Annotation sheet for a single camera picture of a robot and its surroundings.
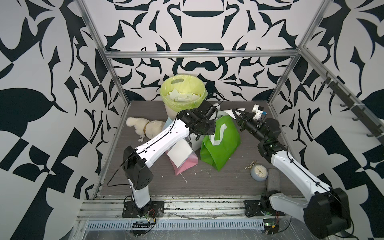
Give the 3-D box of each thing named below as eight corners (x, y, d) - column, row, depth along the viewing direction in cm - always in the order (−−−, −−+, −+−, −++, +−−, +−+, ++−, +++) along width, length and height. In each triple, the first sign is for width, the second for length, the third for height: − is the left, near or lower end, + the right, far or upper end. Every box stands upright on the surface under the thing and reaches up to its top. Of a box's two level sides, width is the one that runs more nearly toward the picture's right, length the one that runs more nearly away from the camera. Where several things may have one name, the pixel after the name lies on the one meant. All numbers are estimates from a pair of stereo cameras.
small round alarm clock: (257, 185, 83) (259, 183, 80) (244, 167, 89) (246, 165, 86) (268, 177, 85) (271, 175, 82) (255, 161, 92) (257, 158, 88)
